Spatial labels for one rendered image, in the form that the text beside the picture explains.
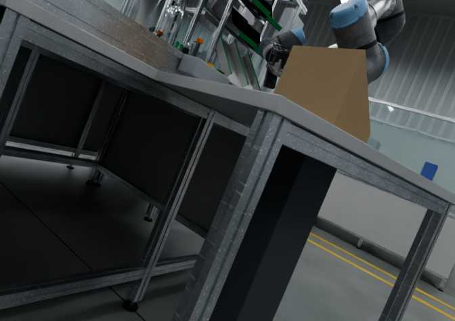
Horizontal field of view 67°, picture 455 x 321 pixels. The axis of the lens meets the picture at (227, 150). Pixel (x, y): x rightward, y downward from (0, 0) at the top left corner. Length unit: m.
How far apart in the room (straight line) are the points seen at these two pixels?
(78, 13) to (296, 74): 0.63
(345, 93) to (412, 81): 9.18
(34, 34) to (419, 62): 9.85
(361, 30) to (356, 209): 4.03
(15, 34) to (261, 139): 0.53
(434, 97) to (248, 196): 9.43
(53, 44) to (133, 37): 0.27
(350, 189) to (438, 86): 5.52
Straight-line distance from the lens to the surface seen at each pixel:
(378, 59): 1.21
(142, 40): 1.08
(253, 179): 0.60
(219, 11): 1.78
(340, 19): 1.17
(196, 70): 1.15
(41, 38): 0.85
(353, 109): 1.01
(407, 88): 10.06
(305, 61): 1.10
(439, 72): 10.16
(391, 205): 4.97
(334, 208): 5.10
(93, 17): 0.98
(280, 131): 0.61
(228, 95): 0.68
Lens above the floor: 0.77
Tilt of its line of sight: 3 degrees down
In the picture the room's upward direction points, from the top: 22 degrees clockwise
